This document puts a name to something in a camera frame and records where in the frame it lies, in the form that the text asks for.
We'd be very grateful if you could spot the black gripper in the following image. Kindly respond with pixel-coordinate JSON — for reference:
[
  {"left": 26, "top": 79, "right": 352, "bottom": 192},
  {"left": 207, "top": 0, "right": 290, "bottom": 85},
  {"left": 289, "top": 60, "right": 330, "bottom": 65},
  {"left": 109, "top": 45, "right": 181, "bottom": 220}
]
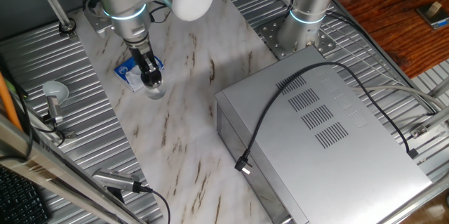
[{"left": 124, "top": 37, "right": 163, "bottom": 86}]

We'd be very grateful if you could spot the clear glass jar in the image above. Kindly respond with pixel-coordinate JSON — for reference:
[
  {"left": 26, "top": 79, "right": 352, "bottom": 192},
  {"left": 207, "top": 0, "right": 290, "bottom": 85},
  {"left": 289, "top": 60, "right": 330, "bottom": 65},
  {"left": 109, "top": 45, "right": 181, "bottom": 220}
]
[{"left": 144, "top": 83, "right": 168, "bottom": 100}]

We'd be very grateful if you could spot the blue tissue pack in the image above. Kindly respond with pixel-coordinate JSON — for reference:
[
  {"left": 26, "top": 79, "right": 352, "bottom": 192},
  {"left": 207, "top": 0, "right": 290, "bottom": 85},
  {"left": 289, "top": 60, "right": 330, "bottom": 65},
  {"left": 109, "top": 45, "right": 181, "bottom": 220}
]
[{"left": 114, "top": 55, "right": 165, "bottom": 93}]

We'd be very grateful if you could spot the white marble pattern board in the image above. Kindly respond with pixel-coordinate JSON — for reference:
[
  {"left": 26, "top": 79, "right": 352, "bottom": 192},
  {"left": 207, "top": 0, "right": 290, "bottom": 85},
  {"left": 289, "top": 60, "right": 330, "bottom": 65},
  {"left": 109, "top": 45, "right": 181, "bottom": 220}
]
[{"left": 68, "top": 0, "right": 281, "bottom": 224}]

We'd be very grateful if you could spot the white ladle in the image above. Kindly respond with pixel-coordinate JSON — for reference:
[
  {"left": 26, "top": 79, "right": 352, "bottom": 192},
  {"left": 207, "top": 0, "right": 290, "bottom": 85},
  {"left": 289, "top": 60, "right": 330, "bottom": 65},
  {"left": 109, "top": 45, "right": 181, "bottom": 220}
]
[{"left": 41, "top": 79, "right": 70, "bottom": 125}]

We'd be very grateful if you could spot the metal pole with foot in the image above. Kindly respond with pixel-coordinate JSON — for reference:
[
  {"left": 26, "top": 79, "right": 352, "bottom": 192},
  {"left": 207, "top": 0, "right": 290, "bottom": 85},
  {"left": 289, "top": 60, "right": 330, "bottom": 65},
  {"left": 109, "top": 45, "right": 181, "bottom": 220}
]
[{"left": 29, "top": 0, "right": 77, "bottom": 39}]

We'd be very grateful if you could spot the orange pole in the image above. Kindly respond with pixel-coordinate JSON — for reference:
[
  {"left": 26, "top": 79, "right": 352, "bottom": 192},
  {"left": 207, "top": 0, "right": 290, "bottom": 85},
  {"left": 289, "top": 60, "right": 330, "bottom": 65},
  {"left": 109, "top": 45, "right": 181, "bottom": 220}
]
[{"left": 0, "top": 72, "right": 24, "bottom": 132}]

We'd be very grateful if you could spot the black keyboard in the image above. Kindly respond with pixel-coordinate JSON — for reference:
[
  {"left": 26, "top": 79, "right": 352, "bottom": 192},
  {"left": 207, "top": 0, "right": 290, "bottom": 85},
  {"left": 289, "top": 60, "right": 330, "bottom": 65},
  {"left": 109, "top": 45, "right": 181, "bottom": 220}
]
[{"left": 0, "top": 166, "right": 52, "bottom": 224}]

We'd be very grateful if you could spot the silver metal box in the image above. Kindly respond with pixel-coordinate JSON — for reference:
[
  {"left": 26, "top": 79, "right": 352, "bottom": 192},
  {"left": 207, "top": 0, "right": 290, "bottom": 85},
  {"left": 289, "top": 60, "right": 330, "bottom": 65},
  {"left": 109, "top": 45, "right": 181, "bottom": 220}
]
[{"left": 213, "top": 45, "right": 433, "bottom": 224}]

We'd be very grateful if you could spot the wooden block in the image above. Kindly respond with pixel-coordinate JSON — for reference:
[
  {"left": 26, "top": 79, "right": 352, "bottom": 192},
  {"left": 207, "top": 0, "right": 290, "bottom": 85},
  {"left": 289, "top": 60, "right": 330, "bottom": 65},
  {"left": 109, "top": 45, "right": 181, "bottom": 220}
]
[{"left": 426, "top": 1, "right": 443, "bottom": 18}]

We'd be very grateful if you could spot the digital scale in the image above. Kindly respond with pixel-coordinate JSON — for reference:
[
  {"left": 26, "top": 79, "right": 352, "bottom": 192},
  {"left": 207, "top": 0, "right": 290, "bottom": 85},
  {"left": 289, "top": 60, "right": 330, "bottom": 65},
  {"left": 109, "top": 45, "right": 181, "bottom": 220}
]
[{"left": 416, "top": 4, "right": 449, "bottom": 30}]

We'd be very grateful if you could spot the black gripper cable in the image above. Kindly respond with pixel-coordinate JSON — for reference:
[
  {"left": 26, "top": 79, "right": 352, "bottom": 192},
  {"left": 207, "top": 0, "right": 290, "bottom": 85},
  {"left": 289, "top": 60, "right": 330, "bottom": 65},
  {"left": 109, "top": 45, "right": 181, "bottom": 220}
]
[{"left": 149, "top": 1, "right": 173, "bottom": 24}]

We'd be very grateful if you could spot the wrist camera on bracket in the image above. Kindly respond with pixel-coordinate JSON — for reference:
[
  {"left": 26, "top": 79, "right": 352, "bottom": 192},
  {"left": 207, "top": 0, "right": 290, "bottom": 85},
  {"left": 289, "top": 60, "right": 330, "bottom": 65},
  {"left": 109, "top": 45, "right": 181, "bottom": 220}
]
[{"left": 82, "top": 0, "right": 115, "bottom": 39}]

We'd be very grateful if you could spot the small metal bracket clamp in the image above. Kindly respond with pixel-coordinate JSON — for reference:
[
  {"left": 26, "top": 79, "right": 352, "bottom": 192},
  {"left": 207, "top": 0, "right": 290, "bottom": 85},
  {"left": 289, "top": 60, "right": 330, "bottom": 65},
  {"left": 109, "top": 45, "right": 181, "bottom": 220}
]
[{"left": 43, "top": 114, "right": 77, "bottom": 140}]

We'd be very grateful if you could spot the silver finned camera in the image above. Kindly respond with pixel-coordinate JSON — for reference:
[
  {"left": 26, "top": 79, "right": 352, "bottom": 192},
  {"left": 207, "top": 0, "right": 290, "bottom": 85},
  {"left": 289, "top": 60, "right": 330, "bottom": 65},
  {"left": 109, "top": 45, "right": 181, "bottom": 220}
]
[{"left": 91, "top": 167, "right": 141, "bottom": 194}]

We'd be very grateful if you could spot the black camera cable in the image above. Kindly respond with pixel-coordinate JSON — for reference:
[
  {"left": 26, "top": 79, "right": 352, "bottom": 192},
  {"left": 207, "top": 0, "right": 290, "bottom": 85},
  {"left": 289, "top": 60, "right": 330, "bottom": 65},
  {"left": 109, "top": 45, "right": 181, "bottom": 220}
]
[{"left": 132, "top": 180, "right": 172, "bottom": 224}]

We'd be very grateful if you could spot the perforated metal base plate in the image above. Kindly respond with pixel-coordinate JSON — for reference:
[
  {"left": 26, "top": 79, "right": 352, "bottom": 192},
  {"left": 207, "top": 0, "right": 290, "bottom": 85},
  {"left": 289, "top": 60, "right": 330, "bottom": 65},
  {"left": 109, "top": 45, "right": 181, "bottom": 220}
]
[{"left": 258, "top": 15, "right": 337, "bottom": 60}]

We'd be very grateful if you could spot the black power cable with plug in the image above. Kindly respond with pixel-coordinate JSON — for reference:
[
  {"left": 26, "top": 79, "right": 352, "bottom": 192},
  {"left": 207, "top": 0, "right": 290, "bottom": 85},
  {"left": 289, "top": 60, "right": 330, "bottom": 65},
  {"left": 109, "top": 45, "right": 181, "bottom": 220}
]
[{"left": 234, "top": 61, "right": 419, "bottom": 176}]

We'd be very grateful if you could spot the aluminium frame beam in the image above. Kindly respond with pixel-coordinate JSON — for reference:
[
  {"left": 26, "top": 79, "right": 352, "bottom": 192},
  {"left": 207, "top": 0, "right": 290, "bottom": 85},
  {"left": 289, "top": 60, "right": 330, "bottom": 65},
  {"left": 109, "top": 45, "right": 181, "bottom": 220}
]
[{"left": 0, "top": 113, "right": 147, "bottom": 224}]

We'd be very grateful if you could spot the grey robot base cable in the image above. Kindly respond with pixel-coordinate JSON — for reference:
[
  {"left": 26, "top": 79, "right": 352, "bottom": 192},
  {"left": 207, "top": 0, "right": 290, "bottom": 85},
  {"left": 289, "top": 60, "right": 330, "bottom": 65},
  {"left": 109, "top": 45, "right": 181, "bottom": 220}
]
[{"left": 350, "top": 85, "right": 446, "bottom": 111}]

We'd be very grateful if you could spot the aluminium frame bar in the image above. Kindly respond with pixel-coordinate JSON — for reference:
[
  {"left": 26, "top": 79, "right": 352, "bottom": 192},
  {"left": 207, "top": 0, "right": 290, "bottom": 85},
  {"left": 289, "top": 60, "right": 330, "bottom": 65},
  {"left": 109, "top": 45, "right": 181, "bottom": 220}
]
[
  {"left": 427, "top": 76, "right": 449, "bottom": 99},
  {"left": 408, "top": 106, "right": 449, "bottom": 140}
]

